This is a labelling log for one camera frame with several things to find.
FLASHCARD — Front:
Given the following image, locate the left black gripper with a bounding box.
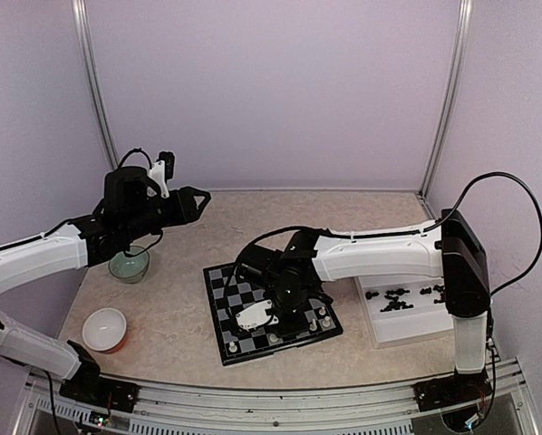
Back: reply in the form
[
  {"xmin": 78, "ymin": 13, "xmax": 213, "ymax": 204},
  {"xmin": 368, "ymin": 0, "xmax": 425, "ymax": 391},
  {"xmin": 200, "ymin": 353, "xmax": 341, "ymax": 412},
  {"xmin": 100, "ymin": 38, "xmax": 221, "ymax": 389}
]
[{"xmin": 121, "ymin": 185, "xmax": 210, "ymax": 242}]

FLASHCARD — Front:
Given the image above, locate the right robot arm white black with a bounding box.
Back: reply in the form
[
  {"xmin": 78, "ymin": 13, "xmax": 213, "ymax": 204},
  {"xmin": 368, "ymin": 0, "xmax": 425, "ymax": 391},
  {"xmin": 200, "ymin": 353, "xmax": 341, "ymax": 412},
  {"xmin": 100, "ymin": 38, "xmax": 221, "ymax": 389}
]
[{"xmin": 234, "ymin": 209, "xmax": 491, "ymax": 402}]

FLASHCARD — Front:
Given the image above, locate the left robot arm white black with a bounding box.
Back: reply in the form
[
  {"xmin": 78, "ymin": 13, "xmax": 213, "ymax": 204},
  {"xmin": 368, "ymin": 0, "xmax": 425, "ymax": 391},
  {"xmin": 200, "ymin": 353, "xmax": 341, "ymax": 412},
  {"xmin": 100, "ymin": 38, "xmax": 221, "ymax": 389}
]
[{"xmin": 0, "ymin": 161, "xmax": 211, "ymax": 403}]

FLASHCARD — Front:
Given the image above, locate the black grey chess board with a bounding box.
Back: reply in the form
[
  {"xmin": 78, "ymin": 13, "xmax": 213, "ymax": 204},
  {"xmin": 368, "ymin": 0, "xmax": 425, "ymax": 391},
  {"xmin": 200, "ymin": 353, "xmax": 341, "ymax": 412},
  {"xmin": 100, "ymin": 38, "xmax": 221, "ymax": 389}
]
[{"xmin": 203, "ymin": 264, "xmax": 343, "ymax": 366}]

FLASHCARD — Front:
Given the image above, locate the black chess piece far left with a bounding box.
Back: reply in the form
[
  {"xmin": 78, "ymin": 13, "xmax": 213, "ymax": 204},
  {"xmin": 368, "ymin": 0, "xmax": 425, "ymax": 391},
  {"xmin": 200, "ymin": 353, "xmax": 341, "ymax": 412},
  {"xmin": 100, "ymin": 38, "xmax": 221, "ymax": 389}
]
[{"xmin": 365, "ymin": 291, "xmax": 379, "ymax": 300}]

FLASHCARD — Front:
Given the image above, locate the black chess pieces cluster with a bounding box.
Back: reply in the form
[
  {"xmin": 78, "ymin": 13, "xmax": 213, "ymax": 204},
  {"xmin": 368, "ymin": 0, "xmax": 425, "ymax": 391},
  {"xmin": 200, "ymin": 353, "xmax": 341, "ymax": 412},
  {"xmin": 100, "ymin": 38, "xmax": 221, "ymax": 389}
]
[
  {"xmin": 420, "ymin": 285, "xmax": 446, "ymax": 305},
  {"xmin": 380, "ymin": 287, "xmax": 414, "ymax": 313}
]

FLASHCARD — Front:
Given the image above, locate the black chess pieces right cluster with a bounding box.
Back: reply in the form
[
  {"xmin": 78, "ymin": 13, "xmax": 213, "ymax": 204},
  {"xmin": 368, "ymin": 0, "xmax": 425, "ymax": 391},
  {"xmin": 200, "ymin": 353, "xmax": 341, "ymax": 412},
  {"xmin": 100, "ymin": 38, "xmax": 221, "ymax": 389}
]
[{"xmin": 420, "ymin": 285, "xmax": 446, "ymax": 305}]

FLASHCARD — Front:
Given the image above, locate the green glass bowl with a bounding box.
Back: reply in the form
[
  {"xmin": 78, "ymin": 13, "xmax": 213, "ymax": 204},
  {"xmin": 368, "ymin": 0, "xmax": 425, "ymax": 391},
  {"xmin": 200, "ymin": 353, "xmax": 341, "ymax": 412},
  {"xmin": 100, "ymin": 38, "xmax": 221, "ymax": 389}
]
[{"xmin": 108, "ymin": 246, "xmax": 150, "ymax": 284}]

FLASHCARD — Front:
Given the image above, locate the white plastic tray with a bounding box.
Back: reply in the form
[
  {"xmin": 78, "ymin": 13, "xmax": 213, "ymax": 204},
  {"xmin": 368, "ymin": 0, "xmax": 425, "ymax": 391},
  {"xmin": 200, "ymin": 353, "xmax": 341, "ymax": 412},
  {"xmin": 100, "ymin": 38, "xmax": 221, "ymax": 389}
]
[{"xmin": 354, "ymin": 275, "xmax": 453, "ymax": 348}]

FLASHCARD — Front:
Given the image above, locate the white orange bowl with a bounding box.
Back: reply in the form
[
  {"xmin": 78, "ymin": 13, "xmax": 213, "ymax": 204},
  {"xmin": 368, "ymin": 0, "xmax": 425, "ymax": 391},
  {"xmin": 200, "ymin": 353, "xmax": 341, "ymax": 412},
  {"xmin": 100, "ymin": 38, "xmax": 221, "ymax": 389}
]
[{"xmin": 82, "ymin": 307, "xmax": 127, "ymax": 353}]

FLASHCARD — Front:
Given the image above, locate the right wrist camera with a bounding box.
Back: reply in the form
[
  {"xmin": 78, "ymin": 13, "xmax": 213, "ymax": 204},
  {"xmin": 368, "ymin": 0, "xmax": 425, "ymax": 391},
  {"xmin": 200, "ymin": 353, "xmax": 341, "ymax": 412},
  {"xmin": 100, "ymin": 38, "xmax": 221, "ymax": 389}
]
[{"xmin": 236, "ymin": 299, "xmax": 279, "ymax": 331}]

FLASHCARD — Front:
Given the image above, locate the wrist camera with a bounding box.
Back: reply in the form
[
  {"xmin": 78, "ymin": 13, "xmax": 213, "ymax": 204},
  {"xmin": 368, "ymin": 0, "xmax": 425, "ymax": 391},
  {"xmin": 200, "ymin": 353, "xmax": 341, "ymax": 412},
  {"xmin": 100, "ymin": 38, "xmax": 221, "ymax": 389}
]
[
  {"xmin": 147, "ymin": 151, "xmax": 176, "ymax": 198},
  {"xmin": 236, "ymin": 299, "xmax": 279, "ymax": 331}
]

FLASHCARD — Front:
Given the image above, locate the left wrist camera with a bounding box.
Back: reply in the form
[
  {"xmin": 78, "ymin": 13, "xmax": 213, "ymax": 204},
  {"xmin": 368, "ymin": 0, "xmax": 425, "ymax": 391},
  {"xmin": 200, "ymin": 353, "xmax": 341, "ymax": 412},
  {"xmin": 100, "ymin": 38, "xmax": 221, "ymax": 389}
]
[{"xmin": 147, "ymin": 151, "xmax": 176, "ymax": 198}]

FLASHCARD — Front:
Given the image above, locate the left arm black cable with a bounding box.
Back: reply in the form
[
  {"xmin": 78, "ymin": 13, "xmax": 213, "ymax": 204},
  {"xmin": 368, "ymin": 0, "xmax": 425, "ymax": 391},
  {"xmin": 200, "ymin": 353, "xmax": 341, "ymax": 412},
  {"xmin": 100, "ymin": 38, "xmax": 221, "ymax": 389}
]
[{"xmin": 116, "ymin": 147, "xmax": 157, "ymax": 171}]

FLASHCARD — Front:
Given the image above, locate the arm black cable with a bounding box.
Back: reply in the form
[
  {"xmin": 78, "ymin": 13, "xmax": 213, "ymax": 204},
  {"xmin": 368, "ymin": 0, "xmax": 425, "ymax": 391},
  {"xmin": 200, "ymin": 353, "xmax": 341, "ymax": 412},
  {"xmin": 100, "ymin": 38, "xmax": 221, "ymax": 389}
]
[
  {"xmin": 116, "ymin": 147, "xmax": 157, "ymax": 171},
  {"xmin": 234, "ymin": 170, "xmax": 542, "ymax": 300}
]

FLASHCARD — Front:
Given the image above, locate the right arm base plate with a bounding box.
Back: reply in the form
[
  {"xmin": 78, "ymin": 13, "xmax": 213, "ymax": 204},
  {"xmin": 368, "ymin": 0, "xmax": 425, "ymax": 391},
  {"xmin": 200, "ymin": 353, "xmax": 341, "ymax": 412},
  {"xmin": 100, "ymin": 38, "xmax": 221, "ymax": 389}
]
[{"xmin": 413, "ymin": 372, "xmax": 494, "ymax": 412}]

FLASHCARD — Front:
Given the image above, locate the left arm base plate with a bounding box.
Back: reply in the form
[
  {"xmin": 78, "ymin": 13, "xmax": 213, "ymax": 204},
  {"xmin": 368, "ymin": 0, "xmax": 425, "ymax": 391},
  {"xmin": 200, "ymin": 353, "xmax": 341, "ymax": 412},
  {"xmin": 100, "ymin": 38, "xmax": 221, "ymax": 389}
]
[{"xmin": 59, "ymin": 375, "xmax": 140, "ymax": 413}]

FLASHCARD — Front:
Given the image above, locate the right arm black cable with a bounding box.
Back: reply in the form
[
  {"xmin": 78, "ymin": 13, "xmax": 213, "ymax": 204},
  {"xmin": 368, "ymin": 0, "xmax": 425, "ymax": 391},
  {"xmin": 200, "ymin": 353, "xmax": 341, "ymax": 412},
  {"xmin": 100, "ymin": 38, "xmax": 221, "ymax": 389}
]
[{"xmin": 234, "ymin": 170, "xmax": 542, "ymax": 300}]

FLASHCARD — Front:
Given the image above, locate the left aluminium frame post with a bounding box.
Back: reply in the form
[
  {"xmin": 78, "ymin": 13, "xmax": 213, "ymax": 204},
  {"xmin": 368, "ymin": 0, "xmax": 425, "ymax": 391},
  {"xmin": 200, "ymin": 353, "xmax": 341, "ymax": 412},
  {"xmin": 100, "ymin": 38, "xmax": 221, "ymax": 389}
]
[{"xmin": 72, "ymin": 0, "xmax": 120, "ymax": 170}]

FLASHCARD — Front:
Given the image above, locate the aluminium frame post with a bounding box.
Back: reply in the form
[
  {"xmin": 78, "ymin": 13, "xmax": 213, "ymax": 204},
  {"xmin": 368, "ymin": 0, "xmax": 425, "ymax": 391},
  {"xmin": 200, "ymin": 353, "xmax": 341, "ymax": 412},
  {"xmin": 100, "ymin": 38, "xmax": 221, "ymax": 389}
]
[
  {"xmin": 72, "ymin": 0, "xmax": 120, "ymax": 170},
  {"xmin": 419, "ymin": 0, "xmax": 474, "ymax": 199}
]

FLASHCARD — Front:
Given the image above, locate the aluminium front rail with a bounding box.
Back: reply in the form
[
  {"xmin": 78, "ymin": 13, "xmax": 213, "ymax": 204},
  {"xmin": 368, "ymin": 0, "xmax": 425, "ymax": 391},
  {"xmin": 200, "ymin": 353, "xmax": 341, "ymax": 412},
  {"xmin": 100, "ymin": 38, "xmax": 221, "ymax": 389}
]
[{"xmin": 12, "ymin": 357, "xmax": 539, "ymax": 435}]

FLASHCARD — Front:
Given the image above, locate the right aluminium frame post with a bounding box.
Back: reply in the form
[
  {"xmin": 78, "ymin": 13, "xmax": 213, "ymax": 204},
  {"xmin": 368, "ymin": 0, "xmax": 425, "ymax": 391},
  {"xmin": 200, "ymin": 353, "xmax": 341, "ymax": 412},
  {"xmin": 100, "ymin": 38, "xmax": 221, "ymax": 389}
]
[{"xmin": 419, "ymin": 0, "xmax": 474, "ymax": 199}]

